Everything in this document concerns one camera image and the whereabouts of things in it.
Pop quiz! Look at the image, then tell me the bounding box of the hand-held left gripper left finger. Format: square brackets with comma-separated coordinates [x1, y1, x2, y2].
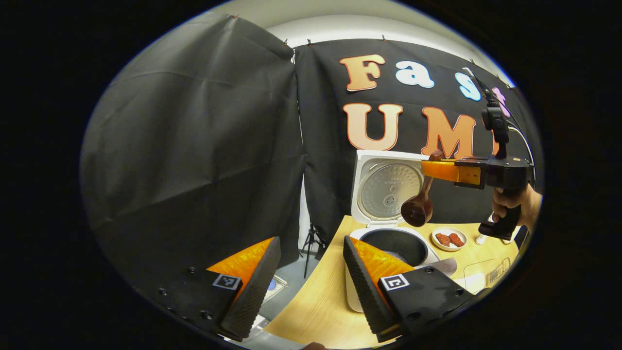
[153, 236, 282, 343]

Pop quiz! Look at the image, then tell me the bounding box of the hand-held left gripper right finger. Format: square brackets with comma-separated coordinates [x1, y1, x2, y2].
[342, 235, 480, 344]

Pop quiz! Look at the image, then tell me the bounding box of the brown wooden spoon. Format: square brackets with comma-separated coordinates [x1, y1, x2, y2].
[400, 149, 444, 228]

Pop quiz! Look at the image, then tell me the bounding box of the white rice cooker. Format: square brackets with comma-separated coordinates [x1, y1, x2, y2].
[345, 149, 458, 313]

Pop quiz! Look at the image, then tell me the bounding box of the white round plate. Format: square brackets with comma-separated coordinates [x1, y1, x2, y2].
[431, 226, 468, 252]

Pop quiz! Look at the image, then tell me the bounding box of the black tripod stand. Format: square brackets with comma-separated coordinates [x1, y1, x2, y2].
[300, 222, 328, 279]

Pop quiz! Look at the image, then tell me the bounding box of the white drink bottle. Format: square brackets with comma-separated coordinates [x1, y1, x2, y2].
[475, 216, 492, 245]

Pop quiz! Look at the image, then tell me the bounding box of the black backdrop cloth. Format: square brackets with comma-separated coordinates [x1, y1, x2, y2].
[80, 11, 542, 302]

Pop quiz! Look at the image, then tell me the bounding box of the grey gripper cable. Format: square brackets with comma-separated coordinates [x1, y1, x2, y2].
[507, 125, 536, 181]

